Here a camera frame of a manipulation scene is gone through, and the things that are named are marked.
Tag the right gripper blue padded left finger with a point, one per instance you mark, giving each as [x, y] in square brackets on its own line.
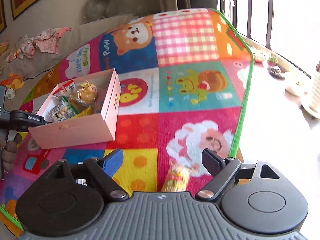
[100, 173]

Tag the yellow snack box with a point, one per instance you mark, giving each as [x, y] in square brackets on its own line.
[85, 112]

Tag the colourful cartoon patchwork blanket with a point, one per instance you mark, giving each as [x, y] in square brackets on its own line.
[180, 93]

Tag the red white candy packet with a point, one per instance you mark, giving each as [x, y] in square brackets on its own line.
[65, 90]

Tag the pink floral cloth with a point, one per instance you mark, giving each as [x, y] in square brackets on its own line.
[46, 42]

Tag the green white peanut snack bag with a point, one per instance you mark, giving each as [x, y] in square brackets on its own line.
[64, 110]

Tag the round bun in clear wrapper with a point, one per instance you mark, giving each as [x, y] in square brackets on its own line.
[84, 94]

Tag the grey neck pillow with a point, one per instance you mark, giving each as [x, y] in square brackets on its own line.
[94, 10]

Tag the potted plant on sill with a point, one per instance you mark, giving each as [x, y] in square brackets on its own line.
[273, 68]

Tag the yellow red snack packet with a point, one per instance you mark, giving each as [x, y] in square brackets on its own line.
[178, 177]

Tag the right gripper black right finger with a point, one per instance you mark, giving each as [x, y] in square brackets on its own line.
[223, 172]

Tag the pink cardboard box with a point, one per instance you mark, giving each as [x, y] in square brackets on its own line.
[98, 127]

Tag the orange yellow plush toy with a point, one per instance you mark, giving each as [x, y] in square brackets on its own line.
[13, 82]

